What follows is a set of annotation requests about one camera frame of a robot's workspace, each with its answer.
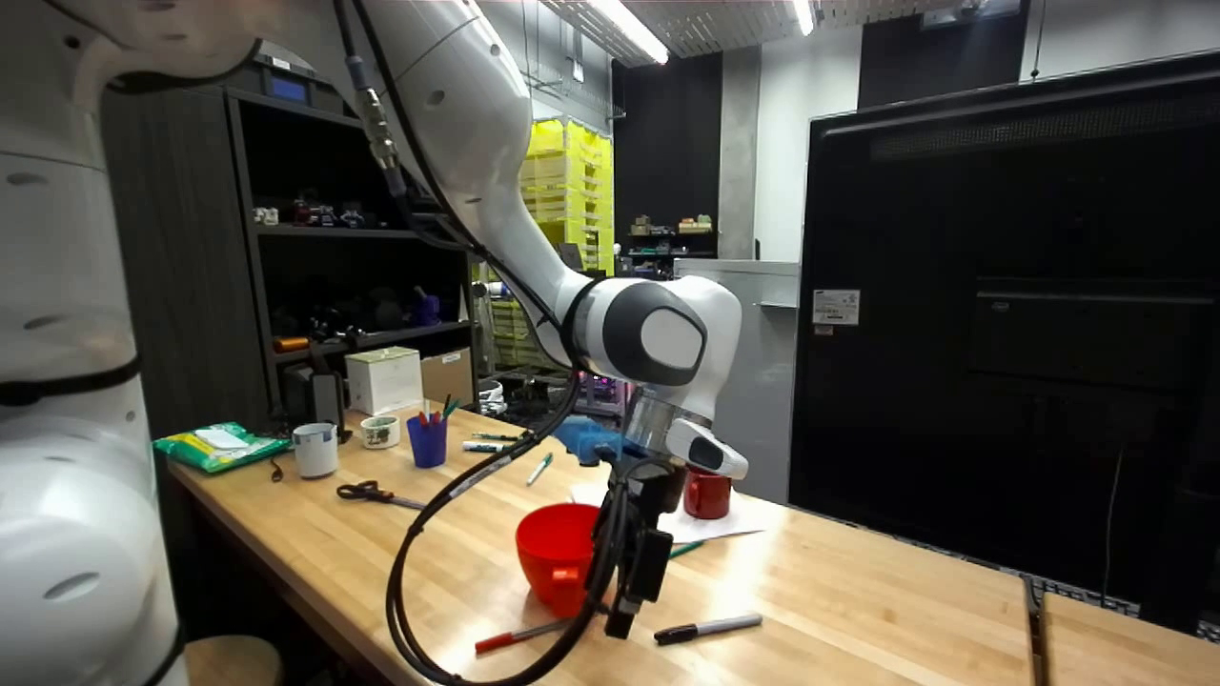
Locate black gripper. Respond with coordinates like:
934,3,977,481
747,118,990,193
597,452,689,642

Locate black grey marker pen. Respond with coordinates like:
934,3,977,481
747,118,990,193
652,613,765,646

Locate large orange-red cup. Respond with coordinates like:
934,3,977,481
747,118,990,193
512,498,610,622

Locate long red pen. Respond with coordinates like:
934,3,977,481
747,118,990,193
474,617,573,660

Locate blue plastic cup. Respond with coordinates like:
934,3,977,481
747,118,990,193
404,415,455,472

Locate white plastic cup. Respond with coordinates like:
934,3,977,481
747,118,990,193
290,418,345,485

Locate white paper sheet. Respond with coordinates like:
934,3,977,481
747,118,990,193
568,472,765,553

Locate dark red mug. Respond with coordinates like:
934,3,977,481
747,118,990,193
683,470,735,522

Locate grey partition cabinet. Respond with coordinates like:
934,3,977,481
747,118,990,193
702,254,803,508

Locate brown cardboard box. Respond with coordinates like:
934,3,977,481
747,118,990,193
420,348,477,411

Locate white box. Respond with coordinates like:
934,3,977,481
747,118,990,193
345,341,428,415

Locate white label sticker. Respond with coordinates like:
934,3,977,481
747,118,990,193
811,287,866,331

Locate dark background shelf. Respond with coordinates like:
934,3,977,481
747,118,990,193
618,204,721,282

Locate yellow bin shelf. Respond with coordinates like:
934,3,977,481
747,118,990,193
519,118,618,278

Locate round wooden stool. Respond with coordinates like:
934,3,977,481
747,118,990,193
184,632,287,686

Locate large black panel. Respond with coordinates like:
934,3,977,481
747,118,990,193
788,49,1220,640

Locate dark shelf unit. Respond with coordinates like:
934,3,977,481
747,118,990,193
99,52,482,434

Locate blue printed gripper mount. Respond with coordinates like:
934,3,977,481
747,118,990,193
554,411,650,470

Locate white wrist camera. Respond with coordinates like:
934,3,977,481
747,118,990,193
665,415,751,485

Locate black handled scissors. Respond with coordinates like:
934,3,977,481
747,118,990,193
334,477,432,514

